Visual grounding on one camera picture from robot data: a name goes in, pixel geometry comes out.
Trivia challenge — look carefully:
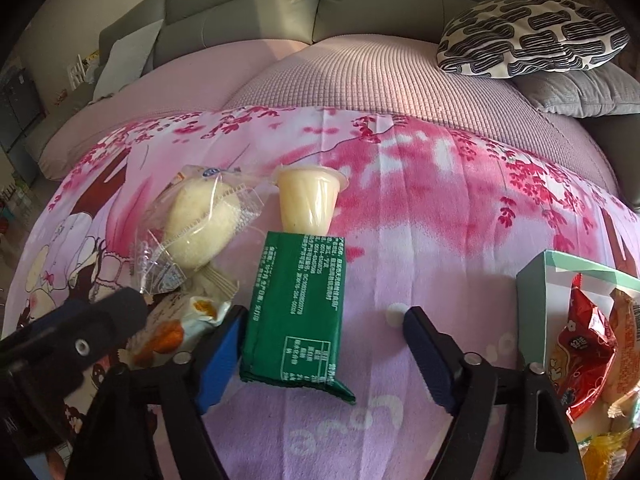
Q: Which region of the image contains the shallow teal-rimmed white box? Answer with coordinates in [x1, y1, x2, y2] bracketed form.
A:
[515, 249, 640, 480]

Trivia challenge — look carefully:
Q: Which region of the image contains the pink cartoon print blanket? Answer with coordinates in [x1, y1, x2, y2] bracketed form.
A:
[1, 105, 639, 479]

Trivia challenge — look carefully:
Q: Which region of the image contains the pink sofa cover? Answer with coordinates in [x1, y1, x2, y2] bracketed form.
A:
[26, 35, 618, 194]

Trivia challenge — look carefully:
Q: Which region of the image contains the small red candy packet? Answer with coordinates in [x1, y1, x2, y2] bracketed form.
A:
[548, 273, 617, 422]

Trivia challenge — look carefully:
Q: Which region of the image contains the black white patterned pillow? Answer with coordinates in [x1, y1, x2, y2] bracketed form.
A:
[436, 0, 630, 79]

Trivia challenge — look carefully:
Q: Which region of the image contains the orange cream bread packet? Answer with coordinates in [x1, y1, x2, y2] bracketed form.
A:
[602, 288, 639, 418]

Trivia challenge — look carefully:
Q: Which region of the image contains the dark green snack packet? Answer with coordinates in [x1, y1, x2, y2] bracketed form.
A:
[240, 231, 356, 404]

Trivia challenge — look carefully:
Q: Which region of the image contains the clear round bun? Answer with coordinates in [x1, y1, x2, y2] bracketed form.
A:
[132, 165, 264, 296]

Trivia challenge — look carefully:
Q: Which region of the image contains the grey sofa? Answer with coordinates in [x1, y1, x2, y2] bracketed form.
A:
[24, 0, 640, 212]

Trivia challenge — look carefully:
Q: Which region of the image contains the light grey small pillow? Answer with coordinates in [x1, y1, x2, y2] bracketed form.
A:
[92, 20, 164, 102]

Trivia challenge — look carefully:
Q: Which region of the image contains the yellow orange snack packet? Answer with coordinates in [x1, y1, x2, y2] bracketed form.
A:
[580, 429, 631, 480]

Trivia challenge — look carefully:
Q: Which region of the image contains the grey cushion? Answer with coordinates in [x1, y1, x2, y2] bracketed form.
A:
[512, 63, 640, 119]

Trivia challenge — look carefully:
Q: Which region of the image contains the yellow jelly cup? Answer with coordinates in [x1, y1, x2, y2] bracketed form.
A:
[273, 165, 349, 236]

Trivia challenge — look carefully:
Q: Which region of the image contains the white orange snack packet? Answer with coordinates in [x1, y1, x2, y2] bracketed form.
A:
[117, 264, 240, 370]

